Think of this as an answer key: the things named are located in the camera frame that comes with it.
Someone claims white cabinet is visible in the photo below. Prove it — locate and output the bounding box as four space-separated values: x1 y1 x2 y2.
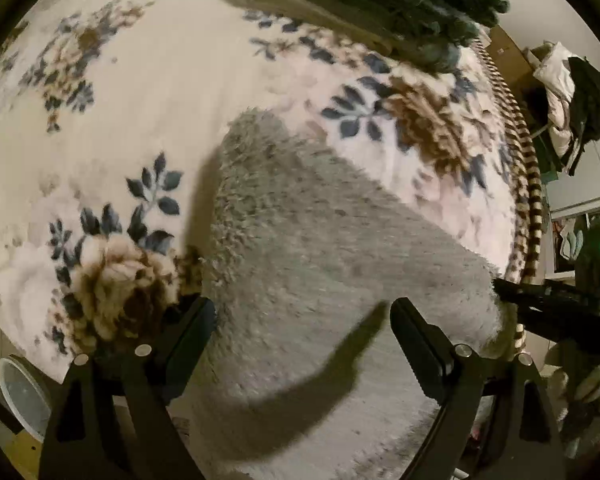
549 132 600 222

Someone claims cardboard box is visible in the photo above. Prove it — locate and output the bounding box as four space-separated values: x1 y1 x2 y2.
489 25 537 93

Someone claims white plastic bucket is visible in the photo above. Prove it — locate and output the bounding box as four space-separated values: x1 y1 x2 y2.
0 356 55 445

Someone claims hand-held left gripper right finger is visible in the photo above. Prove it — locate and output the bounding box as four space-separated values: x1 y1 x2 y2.
390 297 566 480

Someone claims dark green hanging garment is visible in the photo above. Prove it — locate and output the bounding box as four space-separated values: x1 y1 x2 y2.
560 56 600 177

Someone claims dark green folded cloth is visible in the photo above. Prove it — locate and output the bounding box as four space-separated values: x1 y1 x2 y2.
256 0 512 75

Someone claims grey fluffy towel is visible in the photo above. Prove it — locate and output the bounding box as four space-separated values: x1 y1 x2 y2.
187 107 512 480

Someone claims brown striped bed edge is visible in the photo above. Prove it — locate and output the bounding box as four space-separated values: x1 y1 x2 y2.
471 39 545 353

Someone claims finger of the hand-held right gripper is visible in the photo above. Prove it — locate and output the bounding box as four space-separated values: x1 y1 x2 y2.
492 278 582 307
516 306 600 344

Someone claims floral fleece blanket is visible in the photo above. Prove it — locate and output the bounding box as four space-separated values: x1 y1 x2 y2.
0 0 528 386

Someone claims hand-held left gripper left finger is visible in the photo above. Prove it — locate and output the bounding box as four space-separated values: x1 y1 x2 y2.
37 296 218 480

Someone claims white garment pile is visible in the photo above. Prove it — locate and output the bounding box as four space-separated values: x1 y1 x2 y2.
531 41 583 158

